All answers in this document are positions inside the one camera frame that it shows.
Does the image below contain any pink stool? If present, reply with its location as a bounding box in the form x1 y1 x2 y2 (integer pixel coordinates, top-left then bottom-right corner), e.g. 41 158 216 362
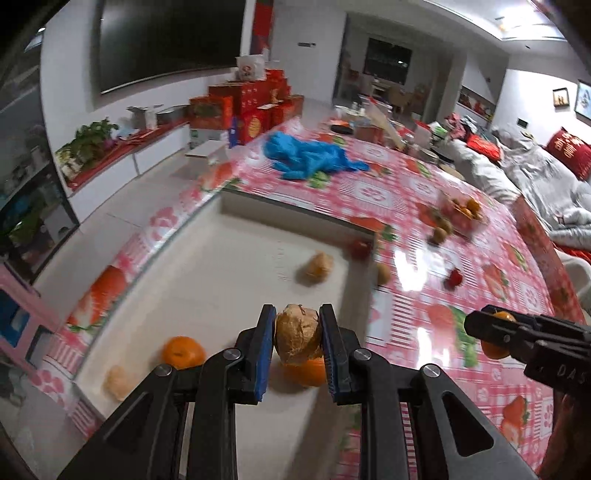
0 265 63 374

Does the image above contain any white paper bag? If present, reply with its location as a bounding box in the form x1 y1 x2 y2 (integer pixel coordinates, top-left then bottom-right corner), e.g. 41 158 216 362
235 53 269 81

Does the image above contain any red embroidered pillow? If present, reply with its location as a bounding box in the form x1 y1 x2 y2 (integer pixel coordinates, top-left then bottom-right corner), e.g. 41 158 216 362
546 127 591 181

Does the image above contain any person's right forearm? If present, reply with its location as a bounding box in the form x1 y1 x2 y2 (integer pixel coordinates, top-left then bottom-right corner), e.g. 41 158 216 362
539 390 591 480

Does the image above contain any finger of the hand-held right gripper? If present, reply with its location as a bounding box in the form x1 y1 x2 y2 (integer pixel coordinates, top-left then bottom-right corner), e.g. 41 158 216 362
482 305 591 334
464 310 542 357

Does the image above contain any pile of blue gloves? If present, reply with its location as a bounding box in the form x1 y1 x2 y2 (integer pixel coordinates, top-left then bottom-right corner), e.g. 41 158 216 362
263 131 370 182

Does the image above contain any large framed picture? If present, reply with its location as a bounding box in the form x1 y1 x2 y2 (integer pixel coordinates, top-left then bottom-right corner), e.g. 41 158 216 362
575 79 591 121

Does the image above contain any white television cabinet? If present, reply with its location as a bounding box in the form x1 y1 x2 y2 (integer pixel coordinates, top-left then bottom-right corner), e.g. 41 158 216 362
65 117 195 208

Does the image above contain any clear plastic fruit container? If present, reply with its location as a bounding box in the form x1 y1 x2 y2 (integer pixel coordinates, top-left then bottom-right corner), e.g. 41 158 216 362
436 191 490 238

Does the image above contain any grey blanket on sofa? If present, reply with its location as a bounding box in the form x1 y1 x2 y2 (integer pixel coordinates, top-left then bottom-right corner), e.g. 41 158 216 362
443 134 591 259

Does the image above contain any stack of red gift boxes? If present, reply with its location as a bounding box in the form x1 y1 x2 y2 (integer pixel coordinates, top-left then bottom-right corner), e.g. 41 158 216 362
188 68 305 146

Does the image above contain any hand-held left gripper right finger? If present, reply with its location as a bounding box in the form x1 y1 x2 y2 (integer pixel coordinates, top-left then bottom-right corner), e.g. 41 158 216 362
320 304 539 480

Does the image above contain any white tray with grey rim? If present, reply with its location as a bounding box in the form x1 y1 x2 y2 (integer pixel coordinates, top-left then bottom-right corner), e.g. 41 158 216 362
74 188 386 480

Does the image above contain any red cloth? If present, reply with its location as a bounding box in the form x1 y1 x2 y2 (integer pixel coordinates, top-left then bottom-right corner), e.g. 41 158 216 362
466 134 502 162

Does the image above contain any large dimpled orange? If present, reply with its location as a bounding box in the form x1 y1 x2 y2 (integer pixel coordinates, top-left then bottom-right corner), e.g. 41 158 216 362
281 356 328 387

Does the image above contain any green potted plant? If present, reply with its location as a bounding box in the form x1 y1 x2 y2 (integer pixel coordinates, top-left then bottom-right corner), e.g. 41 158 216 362
55 119 121 178

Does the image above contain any smooth yellow-orange orange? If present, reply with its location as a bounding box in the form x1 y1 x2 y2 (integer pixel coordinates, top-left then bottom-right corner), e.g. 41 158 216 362
480 311 519 361

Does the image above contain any small orange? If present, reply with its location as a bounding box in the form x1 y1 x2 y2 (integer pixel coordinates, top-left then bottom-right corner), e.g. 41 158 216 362
161 336 206 370

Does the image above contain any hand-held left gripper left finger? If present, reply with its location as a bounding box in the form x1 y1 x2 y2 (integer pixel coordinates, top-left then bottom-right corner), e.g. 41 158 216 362
58 304 278 480

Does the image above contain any wrinkled tan husked fruit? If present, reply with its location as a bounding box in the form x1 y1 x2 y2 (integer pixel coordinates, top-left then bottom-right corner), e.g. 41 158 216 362
298 251 334 286
274 304 324 365

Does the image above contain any black television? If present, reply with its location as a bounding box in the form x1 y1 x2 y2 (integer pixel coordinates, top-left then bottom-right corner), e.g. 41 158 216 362
99 0 245 95

